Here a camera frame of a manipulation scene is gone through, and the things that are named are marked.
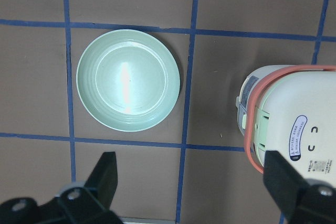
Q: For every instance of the green plate far from lemon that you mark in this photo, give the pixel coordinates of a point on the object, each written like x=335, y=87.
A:
x=128, y=80

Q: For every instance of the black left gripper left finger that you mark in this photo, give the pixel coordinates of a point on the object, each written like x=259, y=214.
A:
x=102, y=182

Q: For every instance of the white rice cooker pink handle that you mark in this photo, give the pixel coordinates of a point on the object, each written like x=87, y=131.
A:
x=290, y=109

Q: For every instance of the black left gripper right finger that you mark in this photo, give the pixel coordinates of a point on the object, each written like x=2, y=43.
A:
x=285, y=185

